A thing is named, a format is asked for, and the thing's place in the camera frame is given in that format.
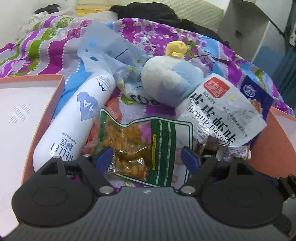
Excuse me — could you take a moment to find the pink shoe box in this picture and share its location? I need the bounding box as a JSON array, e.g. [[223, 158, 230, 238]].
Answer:
[[248, 107, 296, 178]]

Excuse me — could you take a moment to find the white blue plush toy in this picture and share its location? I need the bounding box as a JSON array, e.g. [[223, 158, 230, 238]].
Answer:
[[141, 41, 205, 108]]

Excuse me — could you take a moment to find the yellow pillow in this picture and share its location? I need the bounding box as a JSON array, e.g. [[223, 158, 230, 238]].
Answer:
[[75, 0, 118, 16]]

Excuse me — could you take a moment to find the white lotion bottle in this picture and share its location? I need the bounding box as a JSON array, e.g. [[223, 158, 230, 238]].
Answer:
[[33, 72, 115, 171]]

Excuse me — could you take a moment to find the dark patterned snack packet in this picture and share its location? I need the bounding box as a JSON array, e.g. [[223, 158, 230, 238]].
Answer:
[[195, 136, 221, 156]]

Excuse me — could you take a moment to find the red foil snack packet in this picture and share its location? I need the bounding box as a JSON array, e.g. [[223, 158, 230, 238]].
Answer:
[[84, 97, 122, 153]]

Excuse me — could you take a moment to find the pink shoe box lid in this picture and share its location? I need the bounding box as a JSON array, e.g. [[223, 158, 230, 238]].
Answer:
[[1, 74, 65, 237]]

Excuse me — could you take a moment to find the blue snack bag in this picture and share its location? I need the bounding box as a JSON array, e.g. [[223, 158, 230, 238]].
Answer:
[[240, 76, 273, 120]]

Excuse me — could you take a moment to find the green clear snack bag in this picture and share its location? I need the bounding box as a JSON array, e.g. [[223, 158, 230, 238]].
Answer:
[[96, 109, 194, 189]]

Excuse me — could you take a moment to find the light blue plastic bag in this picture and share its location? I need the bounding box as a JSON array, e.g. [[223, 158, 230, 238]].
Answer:
[[78, 21, 152, 101]]

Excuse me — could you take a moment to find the cream quilted headboard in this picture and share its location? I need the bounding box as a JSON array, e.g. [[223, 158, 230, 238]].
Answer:
[[161, 0, 230, 33]]

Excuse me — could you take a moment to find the colourful striped floral bedsheet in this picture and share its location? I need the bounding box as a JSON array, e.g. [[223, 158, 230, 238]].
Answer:
[[1, 16, 294, 118]]

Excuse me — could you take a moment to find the white grey wardrobe cabinet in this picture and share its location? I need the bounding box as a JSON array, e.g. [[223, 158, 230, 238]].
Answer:
[[218, 1, 293, 63]]

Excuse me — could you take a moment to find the black clothes pile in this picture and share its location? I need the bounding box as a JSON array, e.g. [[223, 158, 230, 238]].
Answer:
[[109, 2, 230, 48]]

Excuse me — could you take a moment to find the blue curtain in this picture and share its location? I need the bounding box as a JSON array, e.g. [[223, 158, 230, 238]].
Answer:
[[271, 41, 296, 109]]

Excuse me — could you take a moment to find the white shrimp flavor snack bag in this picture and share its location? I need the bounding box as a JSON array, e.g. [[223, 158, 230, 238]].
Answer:
[[176, 74, 267, 148]]

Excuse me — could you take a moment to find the blue board panel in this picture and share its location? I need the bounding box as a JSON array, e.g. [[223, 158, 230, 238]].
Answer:
[[253, 46, 284, 77]]

